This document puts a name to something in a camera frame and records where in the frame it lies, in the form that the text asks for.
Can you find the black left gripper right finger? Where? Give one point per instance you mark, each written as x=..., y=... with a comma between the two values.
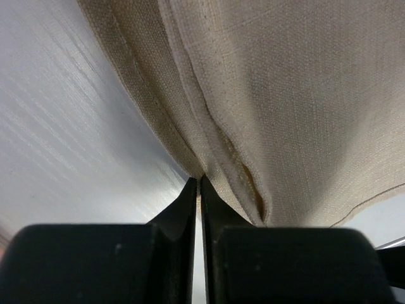
x=248, y=264

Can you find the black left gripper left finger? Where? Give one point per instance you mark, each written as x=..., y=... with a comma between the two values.
x=105, y=263

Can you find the beige cloth napkin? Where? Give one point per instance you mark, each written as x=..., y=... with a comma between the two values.
x=293, y=109

